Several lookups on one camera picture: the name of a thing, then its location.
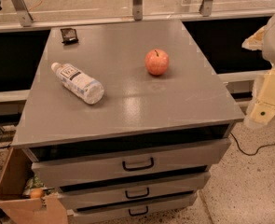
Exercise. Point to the cardboard box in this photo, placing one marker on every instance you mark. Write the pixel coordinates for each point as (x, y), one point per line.
(20, 209)

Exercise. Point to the red apple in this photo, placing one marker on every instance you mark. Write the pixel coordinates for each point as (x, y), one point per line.
(156, 62)

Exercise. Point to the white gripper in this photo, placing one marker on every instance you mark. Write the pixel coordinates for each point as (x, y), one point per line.
(261, 109)

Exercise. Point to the clear plastic water bottle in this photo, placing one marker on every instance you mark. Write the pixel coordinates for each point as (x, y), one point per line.
(86, 88)

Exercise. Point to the small black device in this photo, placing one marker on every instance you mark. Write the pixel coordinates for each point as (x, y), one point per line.
(69, 36)

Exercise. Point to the metal railing frame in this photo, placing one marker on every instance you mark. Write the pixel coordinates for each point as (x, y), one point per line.
(18, 15)

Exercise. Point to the orange fruit in box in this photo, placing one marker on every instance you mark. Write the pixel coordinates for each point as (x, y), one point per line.
(36, 193)

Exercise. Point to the bottom grey drawer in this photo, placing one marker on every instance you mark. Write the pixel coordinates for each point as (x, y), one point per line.
(134, 208)

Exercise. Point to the grey drawer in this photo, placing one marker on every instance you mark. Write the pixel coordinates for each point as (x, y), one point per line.
(76, 171)
(133, 189)
(134, 208)

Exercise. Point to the grey drawer cabinet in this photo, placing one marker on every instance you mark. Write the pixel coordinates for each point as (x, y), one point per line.
(187, 104)

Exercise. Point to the top grey drawer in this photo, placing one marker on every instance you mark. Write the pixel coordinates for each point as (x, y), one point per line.
(76, 171)

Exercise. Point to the green packet in box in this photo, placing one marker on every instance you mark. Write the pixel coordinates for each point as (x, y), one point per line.
(32, 183)

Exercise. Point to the middle grey drawer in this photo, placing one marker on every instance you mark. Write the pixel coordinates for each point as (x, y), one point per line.
(133, 189)

